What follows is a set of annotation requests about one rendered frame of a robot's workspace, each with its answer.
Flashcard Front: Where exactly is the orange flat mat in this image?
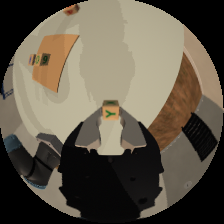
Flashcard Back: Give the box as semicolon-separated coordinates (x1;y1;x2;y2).
32;34;79;93

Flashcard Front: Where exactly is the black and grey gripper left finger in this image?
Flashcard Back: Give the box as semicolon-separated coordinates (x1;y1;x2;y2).
57;107;103;173

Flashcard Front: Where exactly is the tan letter block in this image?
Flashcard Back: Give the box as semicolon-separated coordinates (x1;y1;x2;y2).
28;54;36;66
63;4;80;16
34;53;51;66
102;100;120;120

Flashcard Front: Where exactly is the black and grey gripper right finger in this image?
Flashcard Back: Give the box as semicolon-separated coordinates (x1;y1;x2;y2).
119;107;164;174

